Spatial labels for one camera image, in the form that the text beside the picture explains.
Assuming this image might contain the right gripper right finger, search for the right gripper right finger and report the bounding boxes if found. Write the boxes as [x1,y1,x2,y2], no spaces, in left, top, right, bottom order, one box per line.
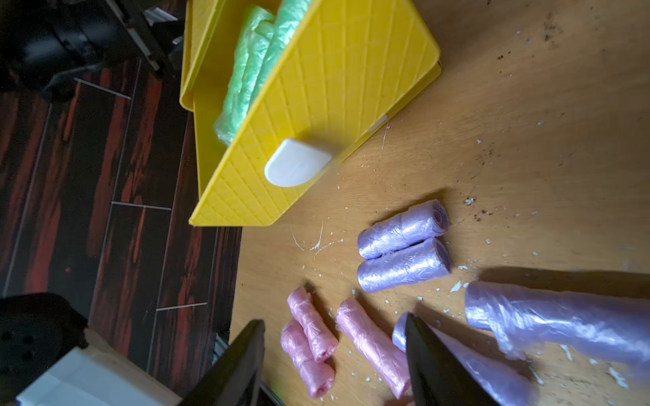
[405,314,497,405]

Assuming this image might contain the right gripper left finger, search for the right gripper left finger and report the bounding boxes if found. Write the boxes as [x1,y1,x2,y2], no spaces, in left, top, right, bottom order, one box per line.
[178,320,265,406]

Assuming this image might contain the pink roll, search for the pink roll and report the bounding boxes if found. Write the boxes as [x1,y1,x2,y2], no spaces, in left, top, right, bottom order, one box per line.
[287,287,339,363]
[336,298,411,399]
[280,320,335,399]

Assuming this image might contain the yellow top drawer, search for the yellow top drawer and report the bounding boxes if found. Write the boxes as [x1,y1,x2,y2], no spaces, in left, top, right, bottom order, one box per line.
[189,1,442,227]

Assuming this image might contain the green roll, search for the green roll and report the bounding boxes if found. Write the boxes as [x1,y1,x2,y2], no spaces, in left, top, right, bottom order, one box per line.
[251,0,311,103]
[213,6,275,146]

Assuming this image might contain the green roll top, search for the green roll top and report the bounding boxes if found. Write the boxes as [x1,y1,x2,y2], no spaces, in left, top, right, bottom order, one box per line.
[251,0,311,103]

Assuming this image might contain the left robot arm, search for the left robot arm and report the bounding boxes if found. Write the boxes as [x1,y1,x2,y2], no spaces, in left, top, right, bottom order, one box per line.
[1,293,181,406]

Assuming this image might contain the yellow drawer cabinet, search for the yellow drawer cabinet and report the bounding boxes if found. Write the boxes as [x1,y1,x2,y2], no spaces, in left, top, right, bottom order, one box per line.
[179,0,224,112]

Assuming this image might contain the purple roll lower centre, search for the purple roll lower centre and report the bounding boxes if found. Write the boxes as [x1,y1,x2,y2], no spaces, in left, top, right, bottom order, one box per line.
[392,311,539,406]

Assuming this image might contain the purple roll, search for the purple roll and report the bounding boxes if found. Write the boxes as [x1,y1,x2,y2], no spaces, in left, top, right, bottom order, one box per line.
[357,238,451,294]
[392,311,539,406]
[465,281,649,375]
[357,200,450,260]

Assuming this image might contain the purple roll middle right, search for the purple roll middle right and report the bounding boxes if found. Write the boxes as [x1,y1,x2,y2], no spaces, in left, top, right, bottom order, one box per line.
[465,281,649,375]

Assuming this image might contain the purple roll upper front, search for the purple roll upper front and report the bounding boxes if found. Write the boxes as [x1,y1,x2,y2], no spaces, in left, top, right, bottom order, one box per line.
[357,238,451,294]

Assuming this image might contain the purple roll upper back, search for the purple roll upper back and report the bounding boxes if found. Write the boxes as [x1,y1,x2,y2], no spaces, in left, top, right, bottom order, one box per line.
[357,200,450,260]

